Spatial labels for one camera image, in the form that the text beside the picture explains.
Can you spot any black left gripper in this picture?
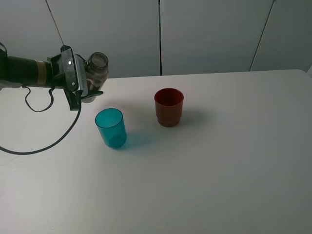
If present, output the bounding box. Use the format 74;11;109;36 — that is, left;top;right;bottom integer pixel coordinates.
48;45;103;111

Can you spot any smoky translucent plastic bottle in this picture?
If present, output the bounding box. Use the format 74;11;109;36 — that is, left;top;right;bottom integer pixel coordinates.
82;52;109;103

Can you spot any teal translucent plastic cup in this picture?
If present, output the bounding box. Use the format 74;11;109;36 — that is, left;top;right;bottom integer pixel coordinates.
95;108;127;149

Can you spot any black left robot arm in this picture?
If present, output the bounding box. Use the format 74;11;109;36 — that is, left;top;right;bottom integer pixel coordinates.
0;44;103;111

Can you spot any red plastic cup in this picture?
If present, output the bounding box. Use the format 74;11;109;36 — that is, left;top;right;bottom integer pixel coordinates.
154;88;184;127

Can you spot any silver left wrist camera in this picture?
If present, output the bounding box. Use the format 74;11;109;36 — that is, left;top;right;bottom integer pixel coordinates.
74;54;88;98

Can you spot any black camera cable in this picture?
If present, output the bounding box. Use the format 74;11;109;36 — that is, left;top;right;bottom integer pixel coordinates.
0;85;82;155

